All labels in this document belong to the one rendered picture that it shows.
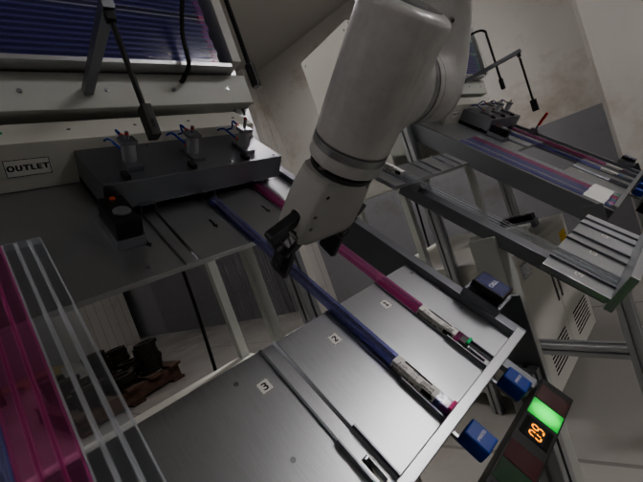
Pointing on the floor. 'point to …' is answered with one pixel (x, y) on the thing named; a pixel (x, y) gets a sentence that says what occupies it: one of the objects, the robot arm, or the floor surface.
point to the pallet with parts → (140, 370)
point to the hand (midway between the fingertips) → (305, 255)
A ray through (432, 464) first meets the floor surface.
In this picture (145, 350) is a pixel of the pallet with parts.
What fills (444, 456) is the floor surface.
